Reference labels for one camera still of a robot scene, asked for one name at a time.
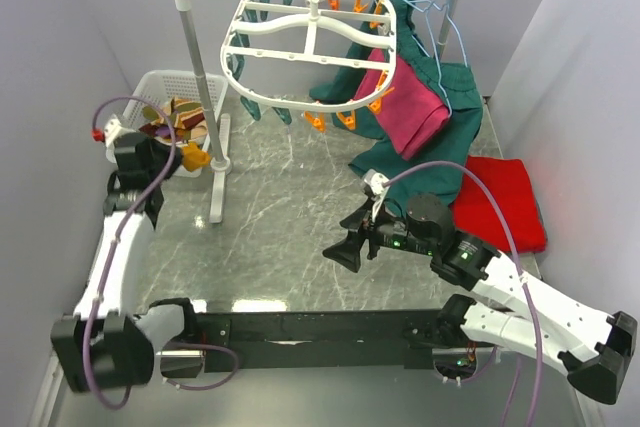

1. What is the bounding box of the white plastic basket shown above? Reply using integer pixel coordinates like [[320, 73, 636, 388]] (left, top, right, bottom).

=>
[[119, 70, 210, 151]]

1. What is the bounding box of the white round clip hanger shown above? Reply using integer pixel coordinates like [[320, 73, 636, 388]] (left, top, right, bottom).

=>
[[219, 0, 397, 113]]

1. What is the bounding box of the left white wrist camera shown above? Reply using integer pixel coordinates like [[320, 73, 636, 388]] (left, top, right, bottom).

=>
[[91, 114, 133, 149]]

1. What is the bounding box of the beige sock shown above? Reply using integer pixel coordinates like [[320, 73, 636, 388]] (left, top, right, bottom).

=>
[[139, 97, 208, 143]]

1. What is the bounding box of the black base bar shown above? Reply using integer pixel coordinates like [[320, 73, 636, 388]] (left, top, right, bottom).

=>
[[149, 296, 501, 373]]

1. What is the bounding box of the pink garment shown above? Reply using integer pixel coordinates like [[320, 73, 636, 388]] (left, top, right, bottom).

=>
[[353, 57, 450, 160]]

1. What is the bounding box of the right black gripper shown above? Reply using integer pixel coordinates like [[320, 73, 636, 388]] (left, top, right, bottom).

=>
[[323, 196, 436, 271]]

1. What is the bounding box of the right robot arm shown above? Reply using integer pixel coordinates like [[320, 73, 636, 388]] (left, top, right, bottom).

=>
[[323, 194, 638, 405]]

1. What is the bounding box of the light blue wire hanger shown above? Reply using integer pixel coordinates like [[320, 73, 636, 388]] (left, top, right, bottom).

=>
[[391, 0, 472, 114]]

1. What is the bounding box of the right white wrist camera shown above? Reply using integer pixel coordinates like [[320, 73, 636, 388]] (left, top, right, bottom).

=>
[[362, 169, 389, 220]]

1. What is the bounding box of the red folded cloth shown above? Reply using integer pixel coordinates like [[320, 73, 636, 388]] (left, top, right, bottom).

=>
[[452, 156, 547, 253]]

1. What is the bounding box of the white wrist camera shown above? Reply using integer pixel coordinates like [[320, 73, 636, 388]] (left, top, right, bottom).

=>
[[91, 114, 133, 149], [362, 169, 389, 220]]

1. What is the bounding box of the orange clothespin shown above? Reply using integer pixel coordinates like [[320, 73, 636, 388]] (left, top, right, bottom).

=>
[[336, 110, 356, 131], [304, 111, 326, 133]]

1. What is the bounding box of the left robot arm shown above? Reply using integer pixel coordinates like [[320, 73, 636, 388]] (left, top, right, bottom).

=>
[[50, 132, 200, 394]]

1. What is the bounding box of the green garment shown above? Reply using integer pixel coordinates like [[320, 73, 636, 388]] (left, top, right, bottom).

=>
[[308, 0, 485, 208]]

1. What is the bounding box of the yellow sock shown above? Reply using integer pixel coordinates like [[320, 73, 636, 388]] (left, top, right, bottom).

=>
[[181, 142, 211, 172]]

